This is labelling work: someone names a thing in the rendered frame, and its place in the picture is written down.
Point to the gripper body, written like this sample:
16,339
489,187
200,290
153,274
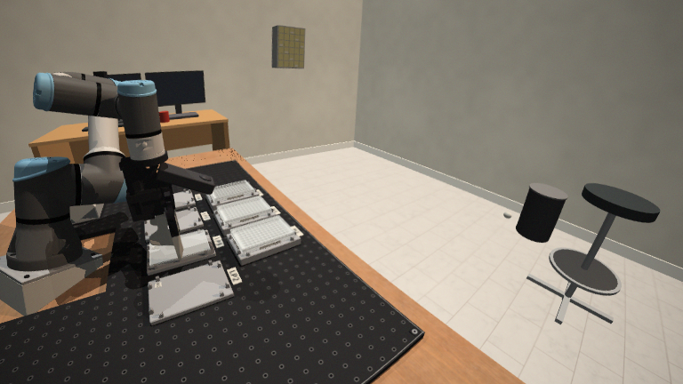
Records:
148,200

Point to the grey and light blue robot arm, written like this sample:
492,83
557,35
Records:
45,187

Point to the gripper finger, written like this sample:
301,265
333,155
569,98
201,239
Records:
154,221
165,236

